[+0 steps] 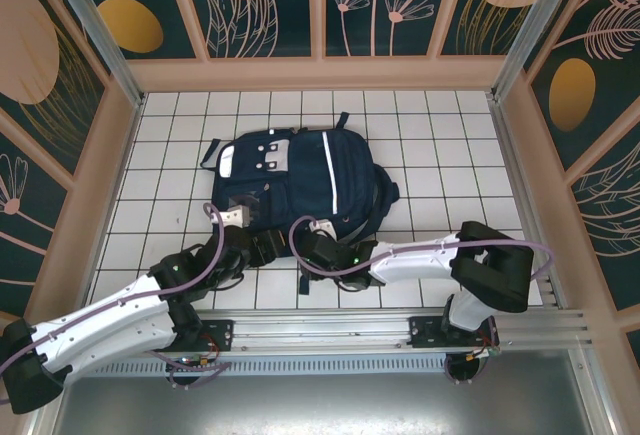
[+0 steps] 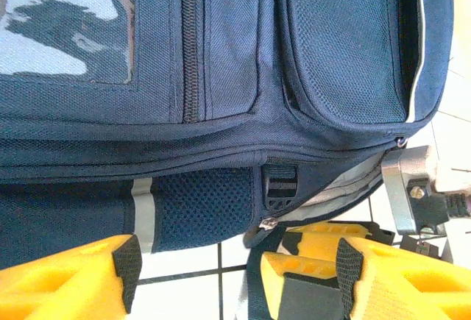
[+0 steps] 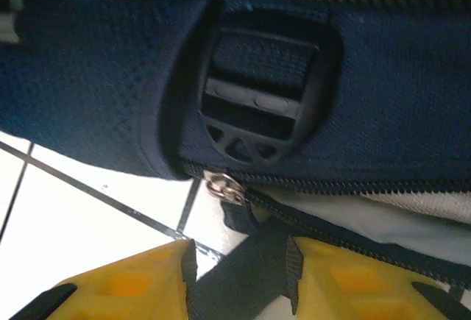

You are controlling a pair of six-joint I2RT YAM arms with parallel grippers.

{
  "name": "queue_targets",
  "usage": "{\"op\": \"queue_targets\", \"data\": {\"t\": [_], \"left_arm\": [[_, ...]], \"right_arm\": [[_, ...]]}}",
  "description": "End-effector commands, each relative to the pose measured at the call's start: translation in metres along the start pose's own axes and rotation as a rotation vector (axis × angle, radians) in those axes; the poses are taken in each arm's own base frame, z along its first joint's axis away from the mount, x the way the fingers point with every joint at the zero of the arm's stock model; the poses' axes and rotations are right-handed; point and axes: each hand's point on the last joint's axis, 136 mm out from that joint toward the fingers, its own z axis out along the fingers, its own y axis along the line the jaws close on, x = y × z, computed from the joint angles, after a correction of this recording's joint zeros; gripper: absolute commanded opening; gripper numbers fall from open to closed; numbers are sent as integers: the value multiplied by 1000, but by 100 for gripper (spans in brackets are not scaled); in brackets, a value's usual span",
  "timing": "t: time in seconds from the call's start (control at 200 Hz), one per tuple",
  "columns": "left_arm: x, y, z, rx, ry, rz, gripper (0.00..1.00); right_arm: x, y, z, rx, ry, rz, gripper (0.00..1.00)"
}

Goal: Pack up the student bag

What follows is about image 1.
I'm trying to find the navy blue backpack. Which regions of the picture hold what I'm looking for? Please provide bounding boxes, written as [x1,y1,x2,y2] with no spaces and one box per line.
[199,112,401,296]

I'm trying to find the grey metal base sheet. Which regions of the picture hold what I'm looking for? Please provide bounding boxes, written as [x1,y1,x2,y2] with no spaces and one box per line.
[49,374,601,435]

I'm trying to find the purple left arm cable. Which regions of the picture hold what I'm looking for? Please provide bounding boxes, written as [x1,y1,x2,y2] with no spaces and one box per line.
[0,202,234,390]

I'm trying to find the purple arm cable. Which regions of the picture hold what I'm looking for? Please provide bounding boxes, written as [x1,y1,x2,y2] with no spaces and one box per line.
[288,216,556,386]
[0,202,234,390]

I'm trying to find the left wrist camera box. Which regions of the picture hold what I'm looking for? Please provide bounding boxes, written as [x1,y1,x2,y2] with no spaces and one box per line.
[219,204,254,230]

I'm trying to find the aluminium mounting rail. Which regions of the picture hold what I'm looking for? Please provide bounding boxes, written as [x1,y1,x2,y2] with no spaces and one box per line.
[47,308,599,359]

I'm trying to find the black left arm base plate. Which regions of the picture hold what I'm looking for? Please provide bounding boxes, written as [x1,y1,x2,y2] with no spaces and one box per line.
[143,318,235,354]

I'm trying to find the slotted metal cable duct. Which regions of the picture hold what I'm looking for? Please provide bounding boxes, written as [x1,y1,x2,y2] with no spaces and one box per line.
[67,357,451,377]

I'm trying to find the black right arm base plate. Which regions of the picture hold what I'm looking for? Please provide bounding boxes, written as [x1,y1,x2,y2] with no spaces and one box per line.
[408,313,501,351]

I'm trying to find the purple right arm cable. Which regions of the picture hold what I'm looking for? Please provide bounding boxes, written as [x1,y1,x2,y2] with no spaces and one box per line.
[288,216,556,386]

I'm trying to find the aluminium side rail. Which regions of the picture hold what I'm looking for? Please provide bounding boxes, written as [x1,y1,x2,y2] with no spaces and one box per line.
[487,92,569,311]

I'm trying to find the aluminium frame post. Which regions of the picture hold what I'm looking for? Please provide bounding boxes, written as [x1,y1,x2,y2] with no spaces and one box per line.
[39,0,146,109]
[489,0,584,101]

